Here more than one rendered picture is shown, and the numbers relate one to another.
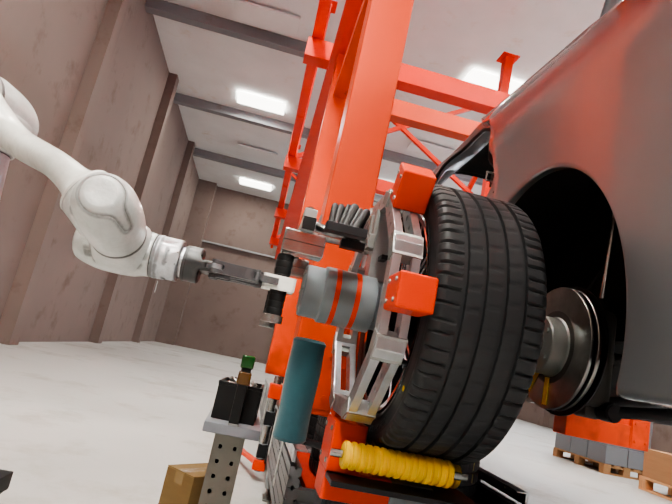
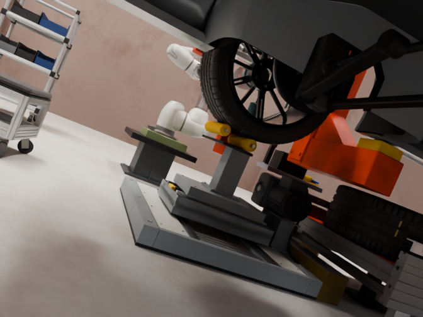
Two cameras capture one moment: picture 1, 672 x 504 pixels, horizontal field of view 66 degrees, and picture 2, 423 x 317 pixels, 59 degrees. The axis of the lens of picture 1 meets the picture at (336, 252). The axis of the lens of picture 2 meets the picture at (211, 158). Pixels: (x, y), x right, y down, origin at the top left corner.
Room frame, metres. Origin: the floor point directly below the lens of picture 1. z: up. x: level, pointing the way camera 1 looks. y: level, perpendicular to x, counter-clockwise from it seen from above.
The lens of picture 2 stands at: (0.82, -2.02, 0.41)
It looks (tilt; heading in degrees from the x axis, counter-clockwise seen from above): 2 degrees down; 77
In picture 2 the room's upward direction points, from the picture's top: 23 degrees clockwise
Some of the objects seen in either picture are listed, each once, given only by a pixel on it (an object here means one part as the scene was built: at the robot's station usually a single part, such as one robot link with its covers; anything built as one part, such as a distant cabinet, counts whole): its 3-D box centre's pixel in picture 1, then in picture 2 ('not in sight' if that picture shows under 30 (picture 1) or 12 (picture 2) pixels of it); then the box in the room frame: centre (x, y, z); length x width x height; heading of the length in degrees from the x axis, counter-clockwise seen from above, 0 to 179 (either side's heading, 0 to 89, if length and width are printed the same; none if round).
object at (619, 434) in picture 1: (592, 416); not in sight; (4.01, -2.15, 0.69); 0.52 x 0.17 x 0.35; 97
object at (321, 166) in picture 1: (311, 207); not in sight; (3.71, 0.25, 1.75); 0.19 x 0.19 x 2.45; 7
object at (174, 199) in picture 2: not in sight; (213, 211); (1.32, -0.28, 0.13); 0.50 x 0.36 x 0.10; 7
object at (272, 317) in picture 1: (279, 286); not in sight; (1.10, 0.10, 0.83); 0.04 x 0.04 x 0.16
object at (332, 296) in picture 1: (342, 298); (250, 77); (1.29, -0.04, 0.85); 0.21 x 0.14 x 0.14; 97
